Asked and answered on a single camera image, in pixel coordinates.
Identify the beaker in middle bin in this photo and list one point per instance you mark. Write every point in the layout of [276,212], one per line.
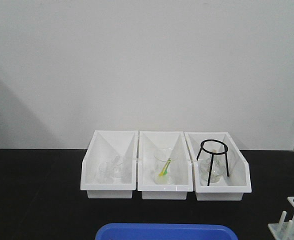
[160,156]

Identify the middle white storage bin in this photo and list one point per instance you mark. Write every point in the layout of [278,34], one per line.
[149,141]

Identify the white storage bin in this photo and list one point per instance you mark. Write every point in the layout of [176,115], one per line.
[104,145]
[149,141]
[229,188]

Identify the yellow green plastic droppers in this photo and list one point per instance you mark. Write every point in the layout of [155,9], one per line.
[164,170]

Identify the left white storage bin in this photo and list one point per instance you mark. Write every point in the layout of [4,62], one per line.
[104,145]

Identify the glassware in left bin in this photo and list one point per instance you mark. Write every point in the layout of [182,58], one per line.
[111,170]

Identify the glass flask in bin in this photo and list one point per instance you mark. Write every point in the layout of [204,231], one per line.
[217,170]

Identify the right white storage bin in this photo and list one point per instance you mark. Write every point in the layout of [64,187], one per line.
[229,188]

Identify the blue plastic tray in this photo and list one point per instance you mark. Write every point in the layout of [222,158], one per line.
[164,231]

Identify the black wire tripod stand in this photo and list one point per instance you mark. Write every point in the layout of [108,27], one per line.
[213,147]

